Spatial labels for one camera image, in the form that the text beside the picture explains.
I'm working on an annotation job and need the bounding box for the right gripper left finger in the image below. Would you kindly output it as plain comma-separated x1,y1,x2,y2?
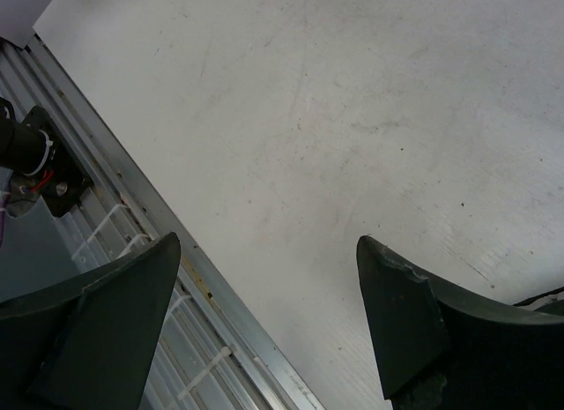
1,232,181,409

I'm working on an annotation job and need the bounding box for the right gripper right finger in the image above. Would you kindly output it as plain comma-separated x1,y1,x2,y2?
356,235,563,409

